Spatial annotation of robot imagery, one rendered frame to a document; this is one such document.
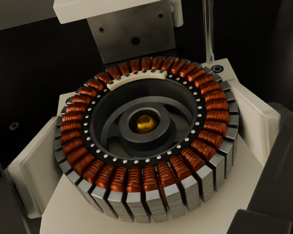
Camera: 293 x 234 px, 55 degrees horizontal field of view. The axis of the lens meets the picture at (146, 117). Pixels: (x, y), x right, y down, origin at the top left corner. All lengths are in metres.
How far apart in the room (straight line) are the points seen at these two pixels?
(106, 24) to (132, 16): 0.02
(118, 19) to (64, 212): 0.17
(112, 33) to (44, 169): 0.16
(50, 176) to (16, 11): 0.30
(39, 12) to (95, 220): 0.31
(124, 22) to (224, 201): 0.18
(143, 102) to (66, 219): 0.09
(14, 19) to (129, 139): 0.30
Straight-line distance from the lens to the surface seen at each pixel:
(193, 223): 0.17
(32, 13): 0.42
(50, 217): 0.19
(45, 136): 0.17
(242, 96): 0.16
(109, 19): 0.27
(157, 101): 0.20
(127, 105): 0.20
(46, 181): 0.16
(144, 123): 0.17
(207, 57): 0.25
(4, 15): 0.44
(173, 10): 0.28
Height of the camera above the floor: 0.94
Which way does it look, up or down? 48 degrees down
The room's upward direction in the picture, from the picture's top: 16 degrees counter-clockwise
